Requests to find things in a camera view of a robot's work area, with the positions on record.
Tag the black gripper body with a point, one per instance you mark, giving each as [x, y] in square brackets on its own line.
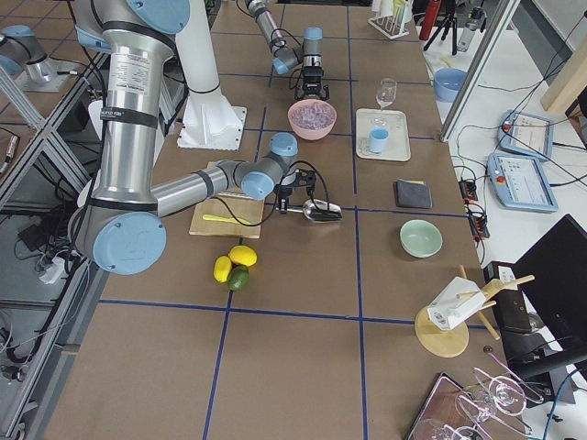
[285, 192]
[312, 76]

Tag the silver metal ice scoop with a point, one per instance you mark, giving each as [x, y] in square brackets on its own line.
[317, 211]

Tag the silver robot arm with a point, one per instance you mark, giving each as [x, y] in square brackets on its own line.
[302, 60]
[120, 225]

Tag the pink bowl of ice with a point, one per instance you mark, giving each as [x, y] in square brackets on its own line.
[312, 119]

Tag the light blue plastic cup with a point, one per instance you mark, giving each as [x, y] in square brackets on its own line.
[378, 140]

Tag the wooden cutting board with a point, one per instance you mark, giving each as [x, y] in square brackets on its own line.
[241, 206]

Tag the clear wine glass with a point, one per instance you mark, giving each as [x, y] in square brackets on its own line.
[385, 97]

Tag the yellow lemon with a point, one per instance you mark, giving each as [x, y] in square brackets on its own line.
[243, 255]
[222, 268]

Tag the yellow plastic knife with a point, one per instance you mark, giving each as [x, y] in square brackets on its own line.
[223, 219]

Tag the cream bear serving tray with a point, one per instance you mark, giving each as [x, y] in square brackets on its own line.
[398, 146]

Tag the grey folded cloth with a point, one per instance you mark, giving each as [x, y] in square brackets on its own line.
[412, 194]

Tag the green avocado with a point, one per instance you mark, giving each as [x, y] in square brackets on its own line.
[238, 278]

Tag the large blue bowl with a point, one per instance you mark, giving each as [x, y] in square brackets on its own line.
[447, 83]

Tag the light green bowl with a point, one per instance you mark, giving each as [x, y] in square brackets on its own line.
[420, 238]

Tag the white carton on stand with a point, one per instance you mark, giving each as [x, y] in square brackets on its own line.
[458, 301]

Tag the wooden mug tree stand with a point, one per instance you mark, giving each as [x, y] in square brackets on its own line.
[449, 344]

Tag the far blue teach pendant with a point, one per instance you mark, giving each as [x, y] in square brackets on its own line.
[525, 134]

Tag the blue teach pendant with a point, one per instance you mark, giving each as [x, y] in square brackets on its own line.
[520, 183]
[525, 134]

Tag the near blue teach pendant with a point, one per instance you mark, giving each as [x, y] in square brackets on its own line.
[520, 183]

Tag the black monitor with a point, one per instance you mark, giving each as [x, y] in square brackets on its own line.
[557, 261]

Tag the white wire cup rack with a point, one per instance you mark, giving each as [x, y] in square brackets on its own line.
[391, 17]

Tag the black camera tripod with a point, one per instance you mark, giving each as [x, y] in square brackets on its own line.
[448, 25]

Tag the aluminium frame post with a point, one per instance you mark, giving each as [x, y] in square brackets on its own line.
[503, 15]

